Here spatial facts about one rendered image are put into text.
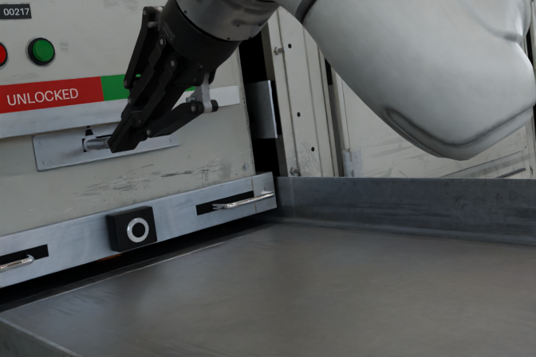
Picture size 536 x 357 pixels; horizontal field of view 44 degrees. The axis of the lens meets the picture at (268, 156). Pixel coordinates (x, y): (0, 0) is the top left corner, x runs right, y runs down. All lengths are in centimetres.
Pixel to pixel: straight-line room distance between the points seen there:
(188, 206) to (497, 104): 59
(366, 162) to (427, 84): 70
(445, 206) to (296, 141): 30
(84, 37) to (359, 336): 55
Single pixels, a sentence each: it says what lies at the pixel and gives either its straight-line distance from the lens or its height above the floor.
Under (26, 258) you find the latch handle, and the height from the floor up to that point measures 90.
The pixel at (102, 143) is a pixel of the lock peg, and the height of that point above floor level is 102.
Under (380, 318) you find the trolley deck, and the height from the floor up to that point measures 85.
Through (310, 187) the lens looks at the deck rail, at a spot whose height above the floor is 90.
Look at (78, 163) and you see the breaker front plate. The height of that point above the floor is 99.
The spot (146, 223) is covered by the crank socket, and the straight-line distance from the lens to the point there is 89.
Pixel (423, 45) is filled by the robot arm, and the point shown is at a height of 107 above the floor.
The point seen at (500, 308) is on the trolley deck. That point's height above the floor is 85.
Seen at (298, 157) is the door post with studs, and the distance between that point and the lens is 106.
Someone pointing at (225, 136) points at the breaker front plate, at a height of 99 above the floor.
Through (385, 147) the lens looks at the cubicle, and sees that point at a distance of 119.
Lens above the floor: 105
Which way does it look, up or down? 5 degrees down
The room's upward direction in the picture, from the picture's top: 8 degrees counter-clockwise
